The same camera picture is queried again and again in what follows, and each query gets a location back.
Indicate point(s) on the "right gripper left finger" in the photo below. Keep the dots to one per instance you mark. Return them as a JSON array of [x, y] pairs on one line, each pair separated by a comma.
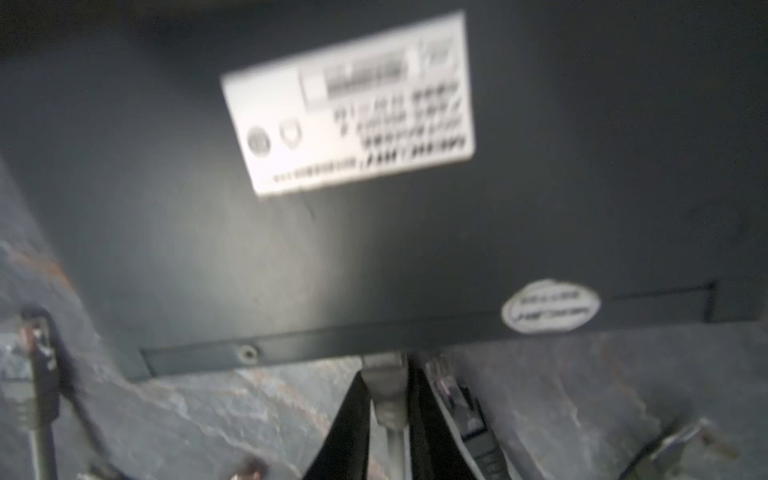
[[344, 454]]

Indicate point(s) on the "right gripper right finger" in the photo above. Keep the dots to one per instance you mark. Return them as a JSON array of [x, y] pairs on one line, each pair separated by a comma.
[[435, 454]]

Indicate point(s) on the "large black network switch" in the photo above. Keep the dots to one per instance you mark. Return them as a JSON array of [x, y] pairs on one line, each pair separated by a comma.
[[241, 183]]

